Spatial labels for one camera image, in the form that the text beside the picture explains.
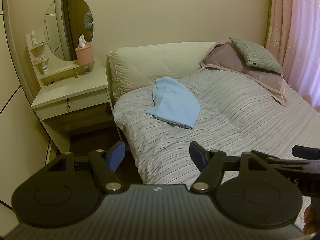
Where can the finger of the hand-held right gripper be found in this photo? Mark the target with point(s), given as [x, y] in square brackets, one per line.
[287, 160]
[305, 152]

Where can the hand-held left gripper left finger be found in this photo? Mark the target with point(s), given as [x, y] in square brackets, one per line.
[117, 155]

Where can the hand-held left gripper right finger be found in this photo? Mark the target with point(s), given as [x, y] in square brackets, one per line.
[197, 155]

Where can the light blue sweatshirt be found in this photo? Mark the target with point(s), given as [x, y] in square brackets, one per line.
[175, 102]

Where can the person's right hand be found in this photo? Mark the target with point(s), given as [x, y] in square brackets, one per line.
[309, 217]

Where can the bed with striped cover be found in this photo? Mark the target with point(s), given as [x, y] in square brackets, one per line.
[250, 120]

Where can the white dressing table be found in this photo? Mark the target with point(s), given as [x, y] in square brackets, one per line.
[70, 90]

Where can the cream padded headboard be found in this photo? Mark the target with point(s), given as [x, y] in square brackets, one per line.
[150, 65]

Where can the purple pillow with pink border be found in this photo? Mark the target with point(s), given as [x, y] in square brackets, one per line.
[225, 57]

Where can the pink tissue box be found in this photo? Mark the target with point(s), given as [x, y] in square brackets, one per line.
[85, 55]

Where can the grey checked pillow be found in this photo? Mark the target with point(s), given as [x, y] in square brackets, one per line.
[257, 53]

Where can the pink sheer curtain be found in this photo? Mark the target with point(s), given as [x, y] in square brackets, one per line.
[305, 42]

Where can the green label bottle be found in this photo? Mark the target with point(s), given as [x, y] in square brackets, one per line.
[45, 69]

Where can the white wardrobe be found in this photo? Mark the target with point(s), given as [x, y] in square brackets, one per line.
[15, 92]

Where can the pink embroidered drape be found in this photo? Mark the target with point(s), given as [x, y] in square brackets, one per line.
[275, 17]

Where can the oval mirror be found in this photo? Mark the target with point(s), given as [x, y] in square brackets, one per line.
[62, 25]

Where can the white bottle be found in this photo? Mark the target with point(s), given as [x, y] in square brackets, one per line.
[33, 40]

